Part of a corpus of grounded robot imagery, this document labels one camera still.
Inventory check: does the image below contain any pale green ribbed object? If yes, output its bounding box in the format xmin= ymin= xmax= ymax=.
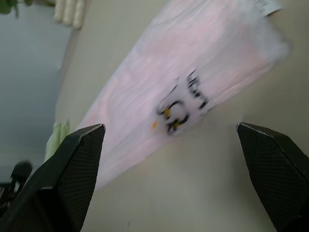
xmin=43 ymin=120 xmax=71 ymax=163

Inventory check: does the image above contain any black office chair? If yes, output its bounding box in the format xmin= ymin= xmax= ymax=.
xmin=0 ymin=160 xmax=33 ymax=213

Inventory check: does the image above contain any cream ribbed plastic object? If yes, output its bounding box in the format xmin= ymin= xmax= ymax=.
xmin=53 ymin=0 xmax=85 ymax=30

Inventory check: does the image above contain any green leafy plant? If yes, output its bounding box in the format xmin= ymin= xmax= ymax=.
xmin=0 ymin=0 xmax=56 ymax=18

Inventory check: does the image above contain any pink towel with black print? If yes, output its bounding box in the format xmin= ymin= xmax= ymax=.
xmin=76 ymin=0 xmax=290 ymax=191

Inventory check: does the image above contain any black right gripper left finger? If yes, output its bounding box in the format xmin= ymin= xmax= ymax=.
xmin=0 ymin=123 xmax=106 ymax=232

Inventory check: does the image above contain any white towel label tag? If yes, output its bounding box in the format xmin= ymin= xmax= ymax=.
xmin=255 ymin=0 xmax=283 ymax=17

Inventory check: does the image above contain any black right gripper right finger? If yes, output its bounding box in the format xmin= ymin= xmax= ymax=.
xmin=236 ymin=122 xmax=309 ymax=232

